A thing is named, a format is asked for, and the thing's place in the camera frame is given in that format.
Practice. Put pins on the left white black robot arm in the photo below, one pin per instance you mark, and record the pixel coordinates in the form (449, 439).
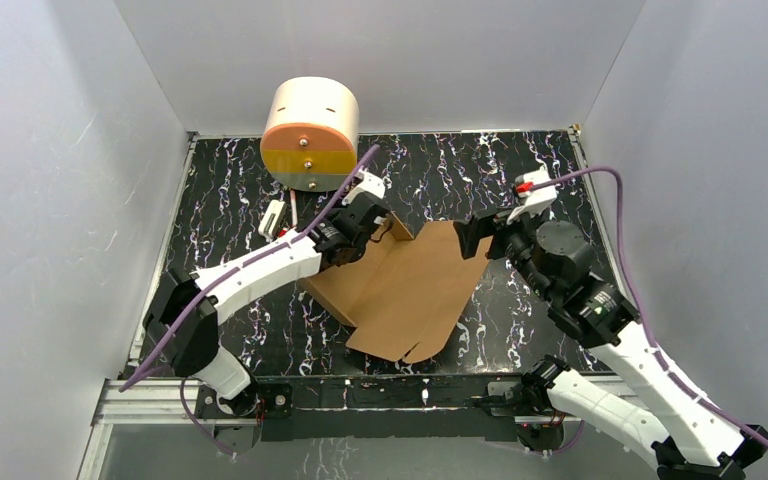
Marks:
(187, 310)

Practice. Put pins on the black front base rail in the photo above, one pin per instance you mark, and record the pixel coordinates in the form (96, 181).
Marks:
(361, 406)

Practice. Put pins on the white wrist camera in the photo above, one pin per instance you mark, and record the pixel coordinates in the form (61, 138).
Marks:
(367, 183)
(532, 198)

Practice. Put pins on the brown cardboard box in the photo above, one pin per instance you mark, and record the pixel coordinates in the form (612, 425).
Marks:
(402, 300)

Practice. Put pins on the white pink marker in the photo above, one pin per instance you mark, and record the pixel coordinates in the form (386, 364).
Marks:
(293, 208)

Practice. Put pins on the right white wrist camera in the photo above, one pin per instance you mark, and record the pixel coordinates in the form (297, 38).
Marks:
(532, 198)

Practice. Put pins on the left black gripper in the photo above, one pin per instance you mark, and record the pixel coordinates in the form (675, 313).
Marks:
(371, 216)

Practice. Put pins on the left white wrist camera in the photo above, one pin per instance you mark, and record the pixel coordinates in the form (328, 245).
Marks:
(367, 183)

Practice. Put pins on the round white drawer cabinet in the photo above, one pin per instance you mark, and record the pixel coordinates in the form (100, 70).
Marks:
(311, 134)

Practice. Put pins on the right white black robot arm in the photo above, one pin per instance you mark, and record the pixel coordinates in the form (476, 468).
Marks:
(673, 432)

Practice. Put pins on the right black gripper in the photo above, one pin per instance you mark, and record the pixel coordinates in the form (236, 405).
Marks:
(484, 225)

